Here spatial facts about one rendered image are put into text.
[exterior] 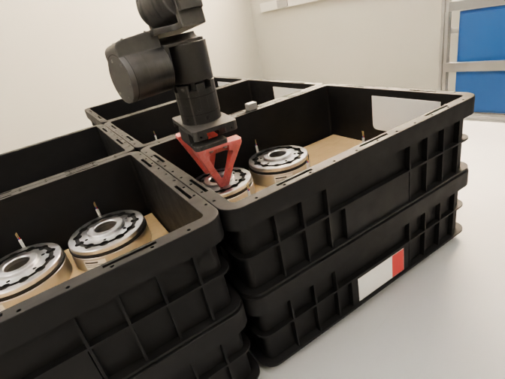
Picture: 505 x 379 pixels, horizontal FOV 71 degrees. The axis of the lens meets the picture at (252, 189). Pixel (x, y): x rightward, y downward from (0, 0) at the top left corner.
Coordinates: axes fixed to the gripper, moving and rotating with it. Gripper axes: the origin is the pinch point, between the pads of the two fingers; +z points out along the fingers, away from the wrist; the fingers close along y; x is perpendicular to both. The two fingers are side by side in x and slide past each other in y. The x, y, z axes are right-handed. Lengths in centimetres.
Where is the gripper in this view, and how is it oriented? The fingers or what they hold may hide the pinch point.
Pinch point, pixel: (215, 174)
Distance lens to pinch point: 55.7
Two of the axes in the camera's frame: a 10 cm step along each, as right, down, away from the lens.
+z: 1.6, 8.6, 4.8
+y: 4.6, 3.6, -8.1
